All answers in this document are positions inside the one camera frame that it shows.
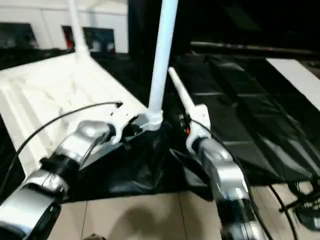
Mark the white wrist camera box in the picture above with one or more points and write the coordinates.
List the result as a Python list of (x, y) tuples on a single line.
[(200, 115), (120, 122)]

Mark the small white jar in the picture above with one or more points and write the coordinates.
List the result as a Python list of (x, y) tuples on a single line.
[(110, 47), (95, 45)]

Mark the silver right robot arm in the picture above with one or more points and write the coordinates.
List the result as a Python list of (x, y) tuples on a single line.
[(225, 170)]

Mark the white flat board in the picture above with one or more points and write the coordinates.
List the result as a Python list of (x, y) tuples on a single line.
[(295, 75)]

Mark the white plastic table leg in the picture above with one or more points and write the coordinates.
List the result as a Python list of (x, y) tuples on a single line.
[(182, 92), (77, 30), (162, 62)]

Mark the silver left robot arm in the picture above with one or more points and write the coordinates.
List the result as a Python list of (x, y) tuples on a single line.
[(82, 140)]

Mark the red package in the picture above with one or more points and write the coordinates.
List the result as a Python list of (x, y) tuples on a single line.
[(68, 40)]

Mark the black plastic mat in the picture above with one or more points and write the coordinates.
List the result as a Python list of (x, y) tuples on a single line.
[(250, 112)]

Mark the dark metal rod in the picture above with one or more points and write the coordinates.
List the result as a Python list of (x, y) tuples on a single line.
[(250, 46)]

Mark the white glass-door cabinet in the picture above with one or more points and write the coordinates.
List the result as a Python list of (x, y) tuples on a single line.
[(50, 17)]

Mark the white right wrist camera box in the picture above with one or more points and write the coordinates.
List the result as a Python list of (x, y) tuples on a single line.
[(200, 115)]

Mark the white plastic table top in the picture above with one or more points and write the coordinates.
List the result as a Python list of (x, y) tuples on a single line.
[(50, 87)]

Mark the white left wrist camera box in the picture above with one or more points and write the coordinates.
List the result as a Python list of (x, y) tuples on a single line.
[(120, 122)]

